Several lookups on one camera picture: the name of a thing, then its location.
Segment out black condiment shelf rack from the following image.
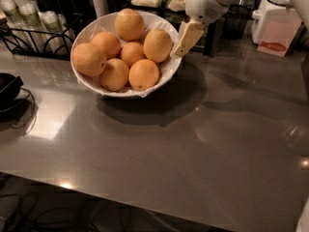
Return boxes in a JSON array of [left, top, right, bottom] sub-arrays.
[[130, 0, 229, 54]]

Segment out black floor cables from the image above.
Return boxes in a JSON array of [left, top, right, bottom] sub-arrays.
[[0, 174, 136, 232]]

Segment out white card red logo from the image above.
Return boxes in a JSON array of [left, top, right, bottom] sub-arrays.
[[257, 21, 301, 57]]

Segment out white bowl with paper liner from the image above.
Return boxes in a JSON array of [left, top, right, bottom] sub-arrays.
[[70, 11, 182, 99]]

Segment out black device at left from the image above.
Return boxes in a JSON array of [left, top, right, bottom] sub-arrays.
[[0, 72, 23, 104]]

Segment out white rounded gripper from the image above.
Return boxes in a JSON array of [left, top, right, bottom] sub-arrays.
[[168, 0, 229, 58]]

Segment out stacked paper cups right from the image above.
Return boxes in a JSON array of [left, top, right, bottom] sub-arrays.
[[40, 11, 68, 56]]

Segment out black mesh basket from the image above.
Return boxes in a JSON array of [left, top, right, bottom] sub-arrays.
[[222, 5, 252, 40]]

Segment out stacked paper cups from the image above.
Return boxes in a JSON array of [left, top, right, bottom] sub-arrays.
[[40, 11, 68, 56], [0, 0, 24, 29], [19, 3, 42, 30]]

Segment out stacked paper cups middle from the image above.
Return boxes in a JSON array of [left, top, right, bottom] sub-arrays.
[[19, 3, 42, 30]]

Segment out small centre orange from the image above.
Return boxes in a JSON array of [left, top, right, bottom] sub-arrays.
[[120, 42, 145, 67]]

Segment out stacked paper cups left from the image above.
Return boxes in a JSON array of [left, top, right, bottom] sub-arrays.
[[0, 0, 24, 29]]

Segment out white cylindrical container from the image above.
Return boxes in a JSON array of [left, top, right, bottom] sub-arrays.
[[93, 0, 109, 18]]

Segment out white appliance with bowls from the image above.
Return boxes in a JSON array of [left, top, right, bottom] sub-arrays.
[[251, 0, 301, 44]]

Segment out black wire loop stand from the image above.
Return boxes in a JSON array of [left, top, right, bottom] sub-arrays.
[[0, 88, 37, 131]]

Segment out black wire cup rack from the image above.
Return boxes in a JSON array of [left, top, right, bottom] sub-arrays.
[[0, 14, 81, 60]]

